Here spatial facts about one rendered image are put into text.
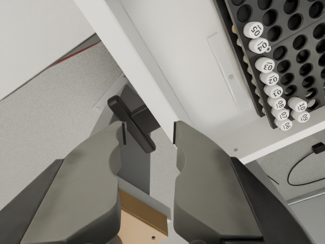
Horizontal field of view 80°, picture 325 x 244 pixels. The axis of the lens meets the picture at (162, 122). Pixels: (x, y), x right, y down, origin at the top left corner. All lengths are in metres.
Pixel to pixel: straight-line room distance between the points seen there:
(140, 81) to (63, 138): 1.27
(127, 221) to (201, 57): 0.37
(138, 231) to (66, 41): 0.41
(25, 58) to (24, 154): 1.27
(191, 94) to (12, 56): 0.28
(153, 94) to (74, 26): 0.21
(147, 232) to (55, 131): 1.03
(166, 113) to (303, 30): 0.14
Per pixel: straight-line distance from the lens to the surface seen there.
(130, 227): 0.50
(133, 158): 0.67
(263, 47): 0.20
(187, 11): 0.25
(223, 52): 0.25
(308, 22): 0.23
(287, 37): 0.22
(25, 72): 0.39
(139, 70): 0.16
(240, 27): 0.20
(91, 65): 1.16
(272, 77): 0.21
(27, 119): 1.44
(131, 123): 0.20
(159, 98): 0.17
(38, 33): 0.36
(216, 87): 0.27
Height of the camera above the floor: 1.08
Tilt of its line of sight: 61 degrees down
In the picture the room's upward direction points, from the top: 175 degrees clockwise
